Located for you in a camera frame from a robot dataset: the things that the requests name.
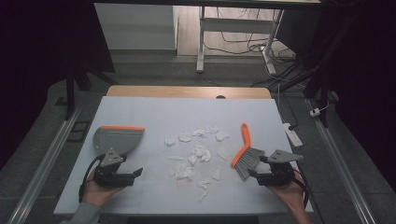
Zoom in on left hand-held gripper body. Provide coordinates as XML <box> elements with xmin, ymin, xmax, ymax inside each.
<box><xmin>93</xmin><ymin>147</ymin><xmax>128</xmax><ymax>189</ymax></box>

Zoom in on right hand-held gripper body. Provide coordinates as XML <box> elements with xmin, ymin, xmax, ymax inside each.
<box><xmin>266</xmin><ymin>148</ymin><xmax>304</xmax><ymax>188</ymax></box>

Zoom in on orange brush with gray bristles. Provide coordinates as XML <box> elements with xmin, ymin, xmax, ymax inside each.
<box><xmin>230</xmin><ymin>121</ymin><xmax>266</xmax><ymax>182</ymax></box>

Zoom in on gray dustpan with orange edge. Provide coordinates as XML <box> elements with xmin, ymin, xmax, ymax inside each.
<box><xmin>92</xmin><ymin>124</ymin><xmax>146</xmax><ymax>157</ymax></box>

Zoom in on person's left hand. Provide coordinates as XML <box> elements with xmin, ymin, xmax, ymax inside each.
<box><xmin>81</xmin><ymin>172</ymin><xmax>126</xmax><ymax>208</ymax></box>

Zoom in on person's right hand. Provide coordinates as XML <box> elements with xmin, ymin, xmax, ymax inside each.
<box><xmin>267</xmin><ymin>172</ymin><xmax>308</xmax><ymax>214</ymax></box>

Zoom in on white power strip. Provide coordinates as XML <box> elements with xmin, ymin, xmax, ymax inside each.
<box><xmin>282</xmin><ymin>122</ymin><xmax>304</xmax><ymax>148</ymax></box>

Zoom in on black floor plate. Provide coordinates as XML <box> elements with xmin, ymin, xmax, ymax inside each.
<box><xmin>66</xmin><ymin>120</ymin><xmax>92</xmax><ymax>144</ymax></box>

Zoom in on scattered white paper scraps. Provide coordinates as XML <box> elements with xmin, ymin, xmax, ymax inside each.
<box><xmin>163</xmin><ymin>124</ymin><xmax>232</xmax><ymax>203</ymax></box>

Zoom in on white table mat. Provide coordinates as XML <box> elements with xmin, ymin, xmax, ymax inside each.
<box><xmin>53</xmin><ymin>95</ymin><xmax>314</xmax><ymax>217</ymax></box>

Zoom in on wooden table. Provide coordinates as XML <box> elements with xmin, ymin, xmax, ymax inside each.
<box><xmin>106</xmin><ymin>85</ymin><xmax>273</xmax><ymax>100</ymax></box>

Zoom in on black metal stand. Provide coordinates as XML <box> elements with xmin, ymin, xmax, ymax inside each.
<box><xmin>274</xmin><ymin>12</ymin><xmax>359</xmax><ymax>129</ymax></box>
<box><xmin>64</xmin><ymin>52</ymin><xmax>117</xmax><ymax>121</ymax></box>

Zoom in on dark curtain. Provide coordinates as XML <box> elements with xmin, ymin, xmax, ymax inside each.
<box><xmin>276</xmin><ymin>0</ymin><xmax>396</xmax><ymax>192</ymax></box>
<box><xmin>0</xmin><ymin>0</ymin><xmax>116</xmax><ymax>171</ymax></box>

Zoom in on white cabinet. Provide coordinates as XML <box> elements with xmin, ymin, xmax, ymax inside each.
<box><xmin>93</xmin><ymin>3</ymin><xmax>179</xmax><ymax>51</ymax></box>

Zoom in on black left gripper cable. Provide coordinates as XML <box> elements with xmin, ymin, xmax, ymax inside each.
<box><xmin>78</xmin><ymin>154</ymin><xmax>106</xmax><ymax>203</ymax></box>

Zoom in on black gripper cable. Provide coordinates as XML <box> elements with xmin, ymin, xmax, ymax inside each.
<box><xmin>291</xmin><ymin>167</ymin><xmax>326</xmax><ymax>224</ymax></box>
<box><xmin>78</xmin><ymin>154</ymin><xmax>106</xmax><ymax>203</ymax></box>

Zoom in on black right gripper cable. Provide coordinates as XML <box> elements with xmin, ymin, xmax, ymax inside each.
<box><xmin>291</xmin><ymin>167</ymin><xmax>326</xmax><ymax>224</ymax></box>

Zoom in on aluminium floor rail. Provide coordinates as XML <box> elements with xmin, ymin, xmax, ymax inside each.
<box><xmin>305</xmin><ymin>97</ymin><xmax>378</xmax><ymax>224</ymax></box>
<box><xmin>7</xmin><ymin>104</ymin><xmax>85</xmax><ymax>224</ymax></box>

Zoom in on tangle of black floor cables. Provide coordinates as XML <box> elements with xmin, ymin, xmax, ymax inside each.
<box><xmin>204</xmin><ymin>7</ymin><xmax>316</xmax><ymax>90</ymax></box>

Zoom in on white metal desk frame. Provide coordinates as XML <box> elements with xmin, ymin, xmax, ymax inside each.
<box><xmin>195</xmin><ymin>5</ymin><xmax>285</xmax><ymax>76</ymax></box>

